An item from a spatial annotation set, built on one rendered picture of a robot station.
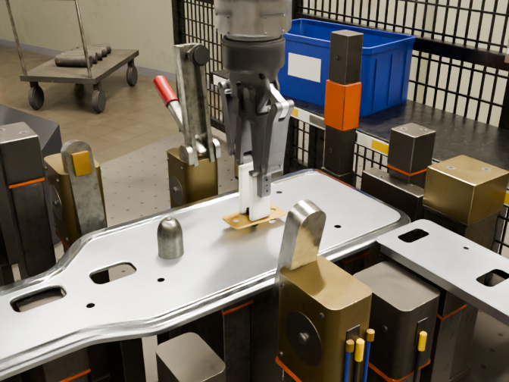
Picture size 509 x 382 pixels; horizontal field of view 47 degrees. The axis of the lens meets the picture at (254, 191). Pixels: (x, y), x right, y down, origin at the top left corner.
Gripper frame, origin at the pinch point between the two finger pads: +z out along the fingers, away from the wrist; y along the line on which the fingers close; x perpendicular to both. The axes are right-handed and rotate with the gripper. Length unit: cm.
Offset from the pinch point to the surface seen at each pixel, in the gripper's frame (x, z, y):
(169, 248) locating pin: -13.5, 3.5, 1.3
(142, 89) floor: 162, 105, -400
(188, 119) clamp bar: -1.8, -6.5, -13.9
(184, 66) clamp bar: -1.4, -13.9, -14.8
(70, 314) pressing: -27.3, 4.9, 5.0
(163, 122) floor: 138, 105, -313
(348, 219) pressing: 11.4, 5.1, 6.2
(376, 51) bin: 40.1, -10.0, -18.4
